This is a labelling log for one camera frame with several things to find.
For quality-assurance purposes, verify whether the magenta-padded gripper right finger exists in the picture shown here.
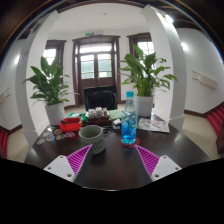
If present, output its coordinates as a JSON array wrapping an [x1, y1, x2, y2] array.
[[133, 144, 183, 188]]

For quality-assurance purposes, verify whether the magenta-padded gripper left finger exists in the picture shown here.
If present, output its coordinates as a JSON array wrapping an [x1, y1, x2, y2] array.
[[43, 144, 98, 187]]

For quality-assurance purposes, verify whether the clear bottle with blue cap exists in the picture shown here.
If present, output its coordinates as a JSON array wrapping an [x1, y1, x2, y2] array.
[[120, 90, 139, 146]]

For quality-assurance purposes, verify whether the flat round red coaster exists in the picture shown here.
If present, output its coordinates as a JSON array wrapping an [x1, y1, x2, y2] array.
[[120, 136, 141, 149]]

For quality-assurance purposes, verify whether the red box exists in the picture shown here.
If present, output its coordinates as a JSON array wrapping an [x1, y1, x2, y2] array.
[[58, 116, 83, 133]]

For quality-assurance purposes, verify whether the printed magazine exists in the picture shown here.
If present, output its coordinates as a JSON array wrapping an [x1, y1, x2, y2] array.
[[137, 117, 171, 134]]

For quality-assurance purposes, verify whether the grey-green patterned mug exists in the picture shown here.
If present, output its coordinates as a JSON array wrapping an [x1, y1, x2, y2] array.
[[78, 124, 107, 155]]

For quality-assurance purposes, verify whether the leafy plant in white pot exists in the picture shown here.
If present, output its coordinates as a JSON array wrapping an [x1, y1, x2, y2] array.
[[23, 55, 79, 127], [118, 44, 179, 118]]

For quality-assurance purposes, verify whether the green and white box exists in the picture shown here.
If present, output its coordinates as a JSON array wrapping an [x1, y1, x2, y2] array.
[[68, 112, 88, 119]]

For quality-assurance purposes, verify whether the red carpeted staircase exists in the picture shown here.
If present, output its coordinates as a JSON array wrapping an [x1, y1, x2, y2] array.
[[206, 104, 224, 138], [0, 128, 9, 158]]

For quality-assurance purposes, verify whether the wooden tray with small cups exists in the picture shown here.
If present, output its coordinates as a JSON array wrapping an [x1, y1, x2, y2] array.
[[86, 106, 112, 127]]

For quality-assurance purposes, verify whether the green notebook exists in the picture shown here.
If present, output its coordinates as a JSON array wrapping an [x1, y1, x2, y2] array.
[[108, 109, 125, 121]]

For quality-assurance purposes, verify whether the black chair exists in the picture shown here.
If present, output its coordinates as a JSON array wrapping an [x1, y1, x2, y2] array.
[[83, 85, 118, 112]]

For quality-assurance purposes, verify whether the dark wooden double door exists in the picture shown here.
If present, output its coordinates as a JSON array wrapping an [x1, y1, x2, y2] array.
[[71, 34, 122, 106]]

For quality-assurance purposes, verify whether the dark-framed window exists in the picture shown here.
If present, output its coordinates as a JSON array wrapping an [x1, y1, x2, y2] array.
[[126, 32, 155, 68], [43, 39, 68, 81]]

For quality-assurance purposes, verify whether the white wall radiator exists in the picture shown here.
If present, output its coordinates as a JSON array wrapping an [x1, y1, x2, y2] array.
[[191, 70, 219, 90], [0, 87, 11, 105]]

